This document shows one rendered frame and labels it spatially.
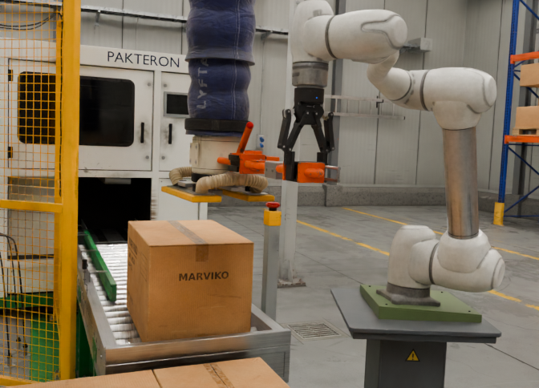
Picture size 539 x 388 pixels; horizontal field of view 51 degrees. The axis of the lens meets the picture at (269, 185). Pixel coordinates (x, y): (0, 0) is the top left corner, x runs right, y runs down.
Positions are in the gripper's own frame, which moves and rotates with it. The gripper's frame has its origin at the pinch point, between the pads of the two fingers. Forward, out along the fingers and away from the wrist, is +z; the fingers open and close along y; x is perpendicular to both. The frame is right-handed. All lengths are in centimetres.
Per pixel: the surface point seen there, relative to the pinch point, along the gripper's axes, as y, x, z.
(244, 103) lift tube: -4, -50, -19
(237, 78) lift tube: -1, -49, -27
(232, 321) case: -12, -71, 63
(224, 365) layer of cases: -3, -55, 73
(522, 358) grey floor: -238, -120, 127
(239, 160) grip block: 4.9, -31.0, -0.4
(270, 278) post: -52, -118, 60
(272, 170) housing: 3.9, -10.8, 1.1
